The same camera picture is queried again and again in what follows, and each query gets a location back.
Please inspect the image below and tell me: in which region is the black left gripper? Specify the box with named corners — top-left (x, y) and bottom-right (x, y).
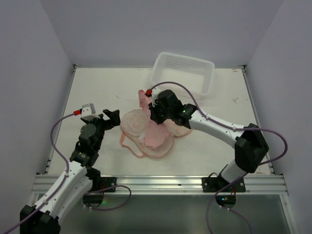
top-left (84, 109), bottom-right (119, 151)

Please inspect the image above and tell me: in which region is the pink bra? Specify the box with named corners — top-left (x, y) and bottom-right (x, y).
top-left (138, 90), bottom-right (172, 148)

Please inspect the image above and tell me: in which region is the peach floral mesh laundry bag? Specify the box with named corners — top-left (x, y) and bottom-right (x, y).
top-left (120, 110), bottom-right (192, 158)

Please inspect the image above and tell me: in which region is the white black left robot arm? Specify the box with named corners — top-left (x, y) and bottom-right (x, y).
top-left (19, 105), bottom-right (120, 234)

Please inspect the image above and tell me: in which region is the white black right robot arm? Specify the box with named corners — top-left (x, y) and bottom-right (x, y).
top-left (145, 89), bottom-right (269, 192)

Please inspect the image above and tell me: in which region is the white plastic mesh basket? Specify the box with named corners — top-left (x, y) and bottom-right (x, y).
top-left (150, 52), bottom-right (215, 99)

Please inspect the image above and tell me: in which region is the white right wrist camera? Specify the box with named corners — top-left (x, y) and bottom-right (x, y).
top-left (151, 87), bottom-right (161, 106)

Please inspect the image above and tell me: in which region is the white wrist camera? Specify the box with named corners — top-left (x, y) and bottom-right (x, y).
top-left (151, 87), bottom-right (161, 106)
top-left (81, 103), bottom-right (98, 121)

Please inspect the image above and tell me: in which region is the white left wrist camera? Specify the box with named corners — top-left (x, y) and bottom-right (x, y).
top-left (81, 103), bottom-right (98, 121)

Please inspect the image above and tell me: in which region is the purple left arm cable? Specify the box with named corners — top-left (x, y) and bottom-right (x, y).
top-left (4, 111), bottom-right (132, 234)

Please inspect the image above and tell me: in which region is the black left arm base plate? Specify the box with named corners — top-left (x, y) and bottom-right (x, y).
top-left (89, 176), bottom-right (117, 193)

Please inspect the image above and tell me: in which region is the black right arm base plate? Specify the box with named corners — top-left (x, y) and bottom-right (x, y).
top-left (201, 173), bottom-right (246, 193)

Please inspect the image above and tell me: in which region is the aluminium mounting rail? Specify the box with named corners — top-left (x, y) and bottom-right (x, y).
top-left (31, 175), bottom-right (283, 195)

